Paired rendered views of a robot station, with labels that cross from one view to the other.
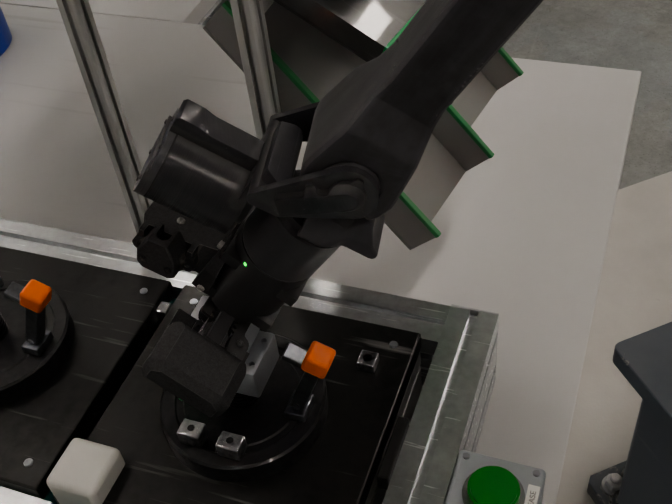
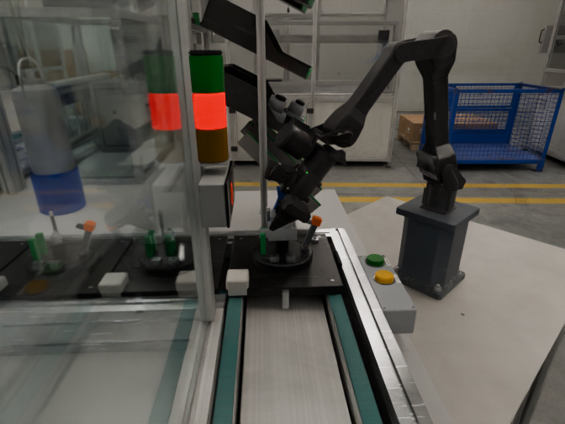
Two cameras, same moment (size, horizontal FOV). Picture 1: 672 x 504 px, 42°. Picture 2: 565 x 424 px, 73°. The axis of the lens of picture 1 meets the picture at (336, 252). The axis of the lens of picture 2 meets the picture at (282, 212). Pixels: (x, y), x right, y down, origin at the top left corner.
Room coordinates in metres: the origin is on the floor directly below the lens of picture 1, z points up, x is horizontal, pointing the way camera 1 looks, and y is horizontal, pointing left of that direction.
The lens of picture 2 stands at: (-0.24, 0.45, 1.42)
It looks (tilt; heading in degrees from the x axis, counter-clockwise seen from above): 23 degrees down; 332
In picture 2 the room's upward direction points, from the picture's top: straight up
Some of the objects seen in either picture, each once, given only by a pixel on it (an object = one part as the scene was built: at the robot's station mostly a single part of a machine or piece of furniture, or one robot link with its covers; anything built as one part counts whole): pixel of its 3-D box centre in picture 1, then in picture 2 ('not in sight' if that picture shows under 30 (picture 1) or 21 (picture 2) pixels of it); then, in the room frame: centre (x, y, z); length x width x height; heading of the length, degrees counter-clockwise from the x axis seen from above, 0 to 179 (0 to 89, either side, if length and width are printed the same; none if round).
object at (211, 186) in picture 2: not in sight; (211, 138); (0.33, 0.28, 1.29); 0.12 x 0.05 x 0.25; 155
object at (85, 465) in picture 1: (88, 477); (237, 282); (0.40, 0.22, 0.97); 0.05 x 0.05 x 0.04; 65
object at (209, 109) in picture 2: not in sight; (208, 109); (0.33, 0.28, 1.33); 0.05 x 0.05 x 0.05
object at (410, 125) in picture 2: not in sight; (443, 132); (3.81, -4.49, 0.20); 1.20 x 0.80 x 0.41; 61
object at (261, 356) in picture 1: (214, 338); (277, 222); (0.45, 0.10, 1.06); 0.08 x 0.04 x 0.07; 65
